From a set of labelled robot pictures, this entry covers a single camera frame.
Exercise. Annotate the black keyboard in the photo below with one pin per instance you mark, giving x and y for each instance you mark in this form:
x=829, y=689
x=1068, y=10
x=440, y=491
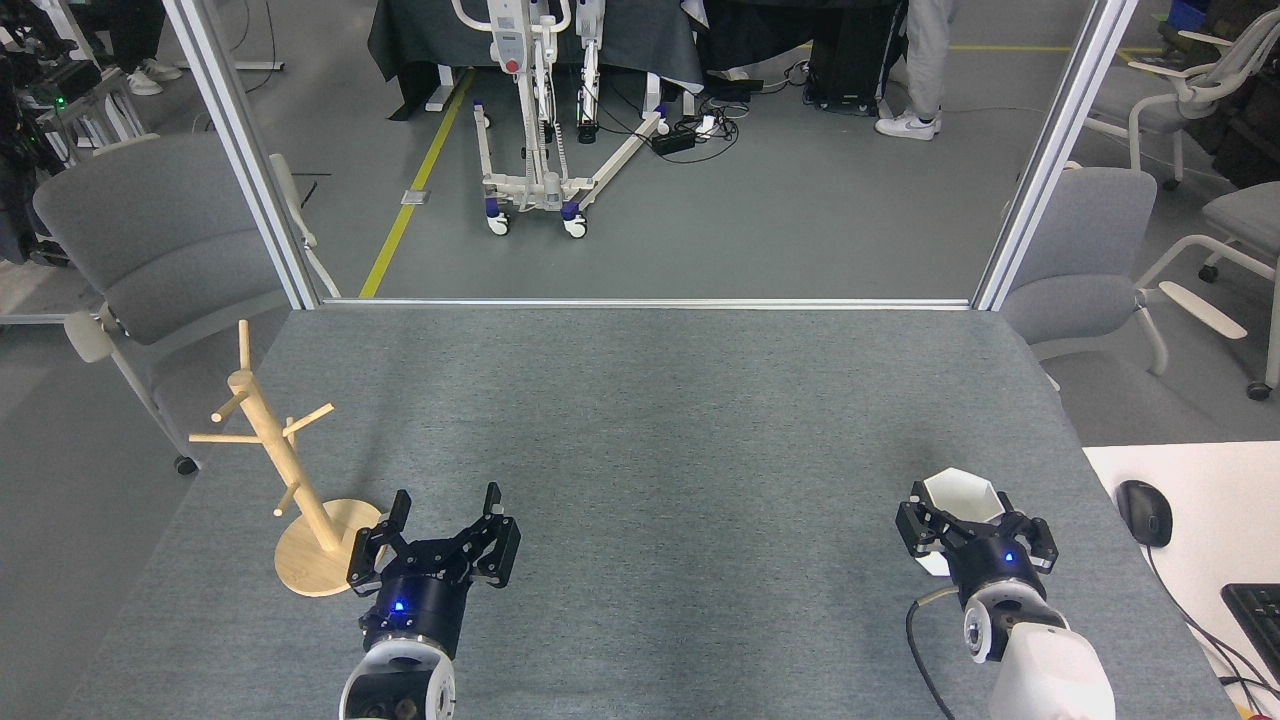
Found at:
x=1258, y=625

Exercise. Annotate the grey wheeled office chair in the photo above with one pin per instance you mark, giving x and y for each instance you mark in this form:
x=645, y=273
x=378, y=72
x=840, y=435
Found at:
x=1250, y=215

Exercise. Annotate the dark table cloth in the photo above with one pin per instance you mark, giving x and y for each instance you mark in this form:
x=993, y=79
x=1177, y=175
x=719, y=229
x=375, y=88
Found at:
x=430, y=40

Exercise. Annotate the white hexagonal cup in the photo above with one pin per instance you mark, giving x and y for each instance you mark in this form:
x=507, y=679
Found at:
x=960, y=495

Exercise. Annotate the white desk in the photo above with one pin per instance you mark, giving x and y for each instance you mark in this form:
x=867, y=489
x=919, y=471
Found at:
x=1220, y=500

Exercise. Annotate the white wheeled stand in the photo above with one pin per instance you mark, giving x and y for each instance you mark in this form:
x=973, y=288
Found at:
x=545, y=185

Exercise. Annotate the black equipment rack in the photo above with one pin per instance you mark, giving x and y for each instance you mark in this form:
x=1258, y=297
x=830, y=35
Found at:
x=60, y=85

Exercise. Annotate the wooden cup rack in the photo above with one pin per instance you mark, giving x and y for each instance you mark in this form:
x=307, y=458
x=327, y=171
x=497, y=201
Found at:
x=325, y=560

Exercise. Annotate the black power adapter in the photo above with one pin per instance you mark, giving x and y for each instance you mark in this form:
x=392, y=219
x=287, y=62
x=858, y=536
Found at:
x=674, y=142

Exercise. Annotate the grey chair with beige armrests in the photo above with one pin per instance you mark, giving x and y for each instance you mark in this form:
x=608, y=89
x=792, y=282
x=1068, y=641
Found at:
x=1080, y=250
x=150, y=230

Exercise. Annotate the white office chair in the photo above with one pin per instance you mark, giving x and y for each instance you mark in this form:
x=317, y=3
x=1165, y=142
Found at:
x=1160, y=112

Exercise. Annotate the silver frame post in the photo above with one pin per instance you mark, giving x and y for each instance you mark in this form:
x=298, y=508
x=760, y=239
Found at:
x=1050, y=150
x=240, y=150

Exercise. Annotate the silver frame crossbar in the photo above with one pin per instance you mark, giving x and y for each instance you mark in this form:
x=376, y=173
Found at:
x=650, y=303

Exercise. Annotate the black computer mouse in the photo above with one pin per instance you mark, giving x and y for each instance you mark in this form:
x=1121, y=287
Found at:
x=1145, y=512

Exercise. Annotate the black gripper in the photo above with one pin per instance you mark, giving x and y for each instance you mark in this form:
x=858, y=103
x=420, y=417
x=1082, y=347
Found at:
x=425, y=610
x=990, y=565

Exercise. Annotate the grey floor socket plate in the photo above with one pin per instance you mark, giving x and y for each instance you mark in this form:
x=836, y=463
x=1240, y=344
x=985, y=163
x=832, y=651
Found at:
x=416, y=197

